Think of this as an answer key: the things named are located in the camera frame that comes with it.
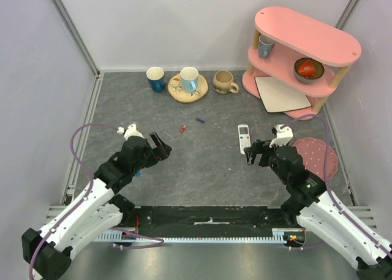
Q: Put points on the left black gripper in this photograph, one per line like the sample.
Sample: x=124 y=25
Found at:
x=162 y=150

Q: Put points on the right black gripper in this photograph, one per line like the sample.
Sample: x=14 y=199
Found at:
x=258 y=152

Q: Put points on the white remote control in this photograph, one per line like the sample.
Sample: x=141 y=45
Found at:
x=243 y=137

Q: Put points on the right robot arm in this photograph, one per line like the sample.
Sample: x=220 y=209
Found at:
x=312 y=206

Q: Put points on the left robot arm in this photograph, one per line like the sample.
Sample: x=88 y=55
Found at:
x=50 y=250

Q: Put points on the red battery near centre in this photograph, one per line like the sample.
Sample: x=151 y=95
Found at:
x=183 y=128

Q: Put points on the beige floral saucer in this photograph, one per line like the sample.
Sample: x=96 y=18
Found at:
x=176 y=90

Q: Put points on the white square plate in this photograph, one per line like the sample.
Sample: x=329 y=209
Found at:
x=279 y=97

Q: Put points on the pink dotted plate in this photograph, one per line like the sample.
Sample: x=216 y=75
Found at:
x=313 y=151

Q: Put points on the dark blue mug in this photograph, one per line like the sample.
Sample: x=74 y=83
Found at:
x=156 y=79

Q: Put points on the beige ceramic mug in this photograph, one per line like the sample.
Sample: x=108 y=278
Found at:
x=223 y=82

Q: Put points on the light blue mug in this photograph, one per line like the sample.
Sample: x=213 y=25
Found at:
x=189 y=79

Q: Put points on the red cup in bowl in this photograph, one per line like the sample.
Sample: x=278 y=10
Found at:
x=307 y=69

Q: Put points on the grey mug on shelf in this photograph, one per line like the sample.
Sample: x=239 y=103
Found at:
x=265 y=46

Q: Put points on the patterned dark bowl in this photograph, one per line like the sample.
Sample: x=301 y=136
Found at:
x=319 y=71

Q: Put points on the pink three-tier shelf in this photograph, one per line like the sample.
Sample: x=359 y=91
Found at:
x=294 y=53

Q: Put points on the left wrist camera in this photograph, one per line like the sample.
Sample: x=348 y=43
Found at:
x=130 y=131

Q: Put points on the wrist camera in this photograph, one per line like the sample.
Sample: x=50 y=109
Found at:
x=130 y=131
x=283 y=135

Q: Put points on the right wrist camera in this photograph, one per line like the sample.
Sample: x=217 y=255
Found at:
x=283 y=135

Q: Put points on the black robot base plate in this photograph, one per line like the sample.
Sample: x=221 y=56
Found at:
x=207 y=221

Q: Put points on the white cable duct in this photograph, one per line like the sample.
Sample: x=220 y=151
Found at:
x=277 y=237

